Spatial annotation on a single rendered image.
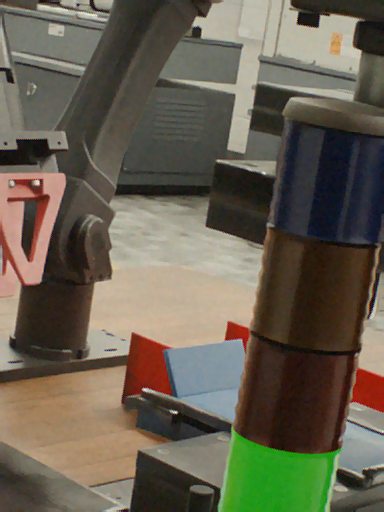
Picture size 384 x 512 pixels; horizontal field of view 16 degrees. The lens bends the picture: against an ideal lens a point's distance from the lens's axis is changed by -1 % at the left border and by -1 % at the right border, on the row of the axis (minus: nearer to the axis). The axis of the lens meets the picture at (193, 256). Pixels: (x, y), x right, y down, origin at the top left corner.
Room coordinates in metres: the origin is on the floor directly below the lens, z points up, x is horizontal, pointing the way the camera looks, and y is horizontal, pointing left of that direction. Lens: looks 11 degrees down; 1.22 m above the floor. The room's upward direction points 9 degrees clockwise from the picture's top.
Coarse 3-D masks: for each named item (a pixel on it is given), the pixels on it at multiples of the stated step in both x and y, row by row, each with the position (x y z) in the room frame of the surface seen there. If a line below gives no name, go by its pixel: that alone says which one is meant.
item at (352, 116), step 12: (288, 108) 0.42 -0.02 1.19; (300, 108) 0.41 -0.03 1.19; (312, 108) 0.41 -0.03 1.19; (324, 108) 0.41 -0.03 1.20; (336, 108) 0.41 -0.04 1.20; (348, 108) 0.41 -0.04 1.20; (360, 108) 0.42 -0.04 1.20; (372, 108) 0.42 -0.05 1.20; (300, 120) 0.41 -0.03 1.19; (312, 120) 0.41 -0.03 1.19; (324, 120) 0.41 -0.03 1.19; (336, 120) 0.41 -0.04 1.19; (348, 120) 0.41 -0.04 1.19; (360, 120) 0.41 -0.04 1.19; (372, 120) 0.41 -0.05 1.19; (360, 132) 0.41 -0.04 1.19; (372, 132) 0.41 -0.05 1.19
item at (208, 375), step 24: (168, 360) 0.77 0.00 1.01; (192, 360) 0.78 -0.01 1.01; (216, 360) 0.80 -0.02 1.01; (240, 360) 0.81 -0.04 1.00; (192, 384) 0.77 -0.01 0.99; (216, 384) 0.79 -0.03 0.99; (240, 384) 0.80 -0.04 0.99; (216, 408) 0.75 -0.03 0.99; (360, 432) 0.74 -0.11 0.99; (360, 456) 0.70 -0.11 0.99
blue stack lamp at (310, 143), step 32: (288, 128) 0.42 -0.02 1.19; (320, 128) 0.41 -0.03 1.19; (288, 160) 0.41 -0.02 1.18; (320, 160) 0.41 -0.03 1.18; (352, 160) 0.41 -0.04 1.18; (288, 192) 0.41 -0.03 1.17; (320, 192) 0.41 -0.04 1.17; (352, 192) 0.41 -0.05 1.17; (288, 224) 0.41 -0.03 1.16; (320, 224) 0.41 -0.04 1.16; (352, 224) 0.41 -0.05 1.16
